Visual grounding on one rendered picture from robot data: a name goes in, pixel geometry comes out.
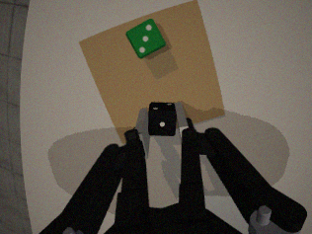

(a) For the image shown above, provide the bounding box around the black die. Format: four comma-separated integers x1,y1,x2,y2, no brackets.
148,103,177,136

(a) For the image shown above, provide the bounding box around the green die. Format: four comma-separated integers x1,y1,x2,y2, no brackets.
125,19,166,58

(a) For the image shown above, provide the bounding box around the tan mat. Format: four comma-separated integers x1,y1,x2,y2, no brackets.
79,0,225,144

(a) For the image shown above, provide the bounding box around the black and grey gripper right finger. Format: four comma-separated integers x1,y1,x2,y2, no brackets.
175,102,307,234

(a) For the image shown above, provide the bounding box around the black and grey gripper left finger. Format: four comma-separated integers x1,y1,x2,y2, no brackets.
40,109,150,234

